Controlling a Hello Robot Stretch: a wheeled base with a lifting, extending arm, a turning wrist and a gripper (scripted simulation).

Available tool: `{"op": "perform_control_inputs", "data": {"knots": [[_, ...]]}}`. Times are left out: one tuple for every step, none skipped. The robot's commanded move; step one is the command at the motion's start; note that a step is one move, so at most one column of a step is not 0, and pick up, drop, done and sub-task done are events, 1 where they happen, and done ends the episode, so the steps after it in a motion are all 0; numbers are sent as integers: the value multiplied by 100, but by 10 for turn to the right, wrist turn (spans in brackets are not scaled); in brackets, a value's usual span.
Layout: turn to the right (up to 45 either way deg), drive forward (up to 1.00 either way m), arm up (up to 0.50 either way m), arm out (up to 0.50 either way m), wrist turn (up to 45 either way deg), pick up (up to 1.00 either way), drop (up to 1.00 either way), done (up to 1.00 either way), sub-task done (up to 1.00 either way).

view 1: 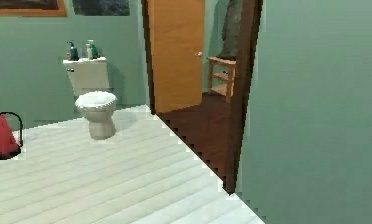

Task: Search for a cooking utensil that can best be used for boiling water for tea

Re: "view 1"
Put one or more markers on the orange wooden door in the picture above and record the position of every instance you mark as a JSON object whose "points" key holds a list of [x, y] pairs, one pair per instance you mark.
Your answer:
{"points": [[175, 56]]}

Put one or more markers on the orange framed picture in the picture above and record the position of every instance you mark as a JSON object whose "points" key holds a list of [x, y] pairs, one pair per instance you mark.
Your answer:
{"points": [[27, 8]]}

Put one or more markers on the white and green spray bottle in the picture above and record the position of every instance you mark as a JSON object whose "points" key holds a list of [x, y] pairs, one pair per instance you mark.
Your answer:
{"points": [[91, 50]]}

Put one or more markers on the light wooden side table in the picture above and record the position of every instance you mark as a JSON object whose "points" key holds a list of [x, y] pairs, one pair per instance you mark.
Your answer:
{"points": [[224, 78]]}

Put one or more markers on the dark blue soap bottle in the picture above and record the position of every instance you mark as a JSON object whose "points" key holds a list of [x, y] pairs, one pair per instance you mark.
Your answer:
{"points": [[73, 53]]}

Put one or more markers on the white toilet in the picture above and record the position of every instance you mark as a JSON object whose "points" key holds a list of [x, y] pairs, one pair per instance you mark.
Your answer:
{"points": [[94, 100]]}

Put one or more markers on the dark framed picture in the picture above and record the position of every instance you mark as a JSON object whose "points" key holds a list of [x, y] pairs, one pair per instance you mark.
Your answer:
{"points": [[100, 7]]}

